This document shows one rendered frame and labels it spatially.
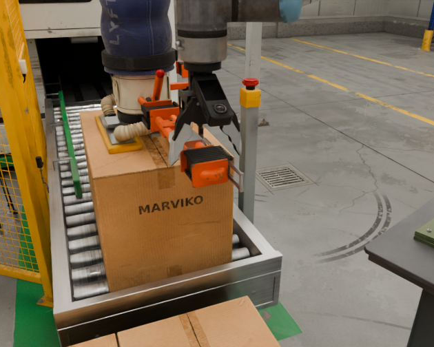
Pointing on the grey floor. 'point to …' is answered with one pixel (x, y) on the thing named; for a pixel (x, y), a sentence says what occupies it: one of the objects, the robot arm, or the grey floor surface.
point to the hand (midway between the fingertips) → (207, 162)
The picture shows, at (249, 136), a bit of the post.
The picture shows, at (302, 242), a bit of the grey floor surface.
